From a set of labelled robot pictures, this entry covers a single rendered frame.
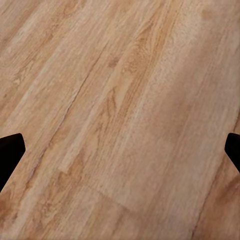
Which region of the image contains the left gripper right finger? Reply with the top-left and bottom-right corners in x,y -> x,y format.
224,133 -> 240,172

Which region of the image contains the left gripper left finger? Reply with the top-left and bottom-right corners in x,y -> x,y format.
0,133 -> 26,192

